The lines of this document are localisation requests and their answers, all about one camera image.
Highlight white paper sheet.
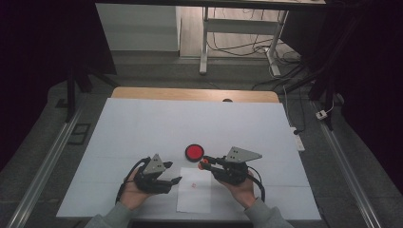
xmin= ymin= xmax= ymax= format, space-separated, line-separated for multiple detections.
xmin=176 ymin=166 xmax=212 ymax=215

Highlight aluminium floor rail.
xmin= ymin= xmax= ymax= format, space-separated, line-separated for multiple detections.
xmin=6 ymin=103 xmax=84 ymax=228
xmin=311 ymin=100 xmax=383 ymax=228

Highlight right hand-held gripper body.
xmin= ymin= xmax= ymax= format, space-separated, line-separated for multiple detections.
xmin=214 ymin=145 xmax=263 ymax=187

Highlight black floor cables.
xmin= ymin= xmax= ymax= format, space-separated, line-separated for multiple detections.
xmin=207 ymin=8 xmax=305 ymax=91

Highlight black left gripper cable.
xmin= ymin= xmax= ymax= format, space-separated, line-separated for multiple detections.
xmin=115 ymin=156 xmax=152 ymax=205

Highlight black metal stand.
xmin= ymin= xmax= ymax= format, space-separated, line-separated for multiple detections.
xmin=283 ymin=60 xmax=338 ymax=131
xmin=64 ymin=61 xmax=121 ymax=124

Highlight white power strip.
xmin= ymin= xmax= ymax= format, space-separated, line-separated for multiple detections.
xmin=290 ymin=126 xmax=306 ymax=153

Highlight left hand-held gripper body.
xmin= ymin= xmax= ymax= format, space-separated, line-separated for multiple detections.
xmin=133 ymin=153 xmax=174 ymax=195

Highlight white cabinet panel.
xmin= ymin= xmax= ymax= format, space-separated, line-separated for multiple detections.
xmin=95 ymin=3 xmax=182 ymax=52

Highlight large white table cover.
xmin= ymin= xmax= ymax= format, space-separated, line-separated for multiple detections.
xmin=55 ymin=97 xmax=322 ymax=222

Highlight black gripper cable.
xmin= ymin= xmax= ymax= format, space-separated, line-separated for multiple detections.
xmin=115 ymin=156 xmax=152 ymax=205
xmin=246 ymin=165 xmax=267 ymax=203

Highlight person's left hand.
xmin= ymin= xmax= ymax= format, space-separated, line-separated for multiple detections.
xmin=118 ymin=166 xmax=154 ymax=212

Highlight black floor socket plate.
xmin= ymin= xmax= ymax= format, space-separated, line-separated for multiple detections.
xmin=67 ymin=123 xmax=92 ymax=146

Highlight round red ink pad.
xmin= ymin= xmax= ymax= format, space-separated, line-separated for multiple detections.
xmin=184 ymin=143 xmax=205 ymax=163

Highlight white metal desk frame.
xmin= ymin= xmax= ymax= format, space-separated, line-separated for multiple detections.
xmin=199 ymin=6 xmax=290 ymax=77

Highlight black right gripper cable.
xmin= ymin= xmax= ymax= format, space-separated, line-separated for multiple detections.
xmin=246 ymin=165 xmax=267 ymax=203

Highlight person's right hand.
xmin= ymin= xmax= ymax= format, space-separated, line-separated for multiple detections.
xmin=218 ymin=170 xmax=259 ymax=210

